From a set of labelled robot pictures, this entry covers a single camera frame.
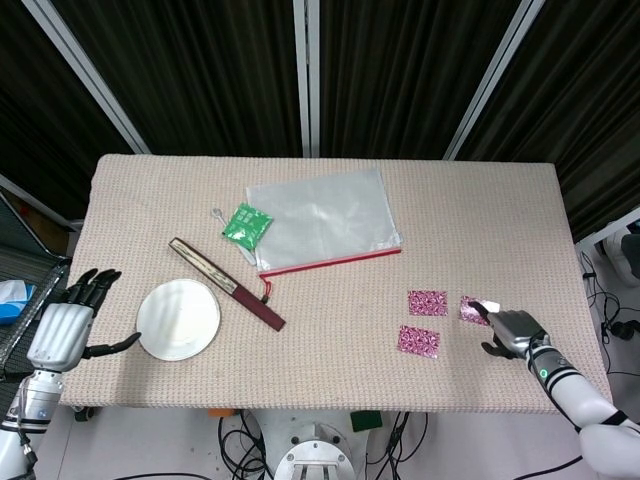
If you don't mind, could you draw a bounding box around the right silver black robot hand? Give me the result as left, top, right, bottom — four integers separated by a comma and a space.
467, 299, 552, 361

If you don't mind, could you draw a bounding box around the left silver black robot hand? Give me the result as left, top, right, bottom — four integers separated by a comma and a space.
24, 267, 143, 374

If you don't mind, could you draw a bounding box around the blue tissue box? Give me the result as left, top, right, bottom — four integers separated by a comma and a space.
0, 279, 37, 326

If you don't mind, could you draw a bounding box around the white paper plate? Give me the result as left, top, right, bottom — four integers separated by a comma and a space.
135, 278, 224, 362

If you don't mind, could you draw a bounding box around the white machine with black parts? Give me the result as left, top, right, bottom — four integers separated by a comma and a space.
597, 219, 640, 281

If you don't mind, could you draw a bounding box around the beige waffle tablecloth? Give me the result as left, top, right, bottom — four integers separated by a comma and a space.
49, 153, 616, 420

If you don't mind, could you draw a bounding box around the dark red folding fan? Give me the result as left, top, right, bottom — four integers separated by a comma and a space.
168, 237, 287, 332

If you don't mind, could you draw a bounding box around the green block under table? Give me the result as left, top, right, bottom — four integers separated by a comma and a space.
349, 410, 384, 434

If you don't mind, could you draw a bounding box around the green sachet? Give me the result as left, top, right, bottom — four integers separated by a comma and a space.
221, 202, 274, 251

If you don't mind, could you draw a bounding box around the grey mesh pouch red zipper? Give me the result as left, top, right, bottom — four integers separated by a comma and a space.
244, 166, 404, 304

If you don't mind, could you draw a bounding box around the white robot torso base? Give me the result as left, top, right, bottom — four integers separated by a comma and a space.
249, 409, 381, 480

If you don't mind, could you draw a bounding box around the dark pleated curtain panel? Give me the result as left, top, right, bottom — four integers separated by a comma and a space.
0, 0, 137, 221
49, 0, 306, 156
459, 0, 640, 241
318, 0, 521, 161

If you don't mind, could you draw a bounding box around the black floor cable bundle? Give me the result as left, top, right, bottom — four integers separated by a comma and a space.
367, 410, 431, 480
579, 249, 640, 374
217, 410, 281, 480

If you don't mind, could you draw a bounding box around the white partition post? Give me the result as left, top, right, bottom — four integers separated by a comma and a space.
33, 0, 151, 155
442, 0, 539, 161
573, 205, 640, 245
0, 172, 84, 234
292, 0, 322, 159

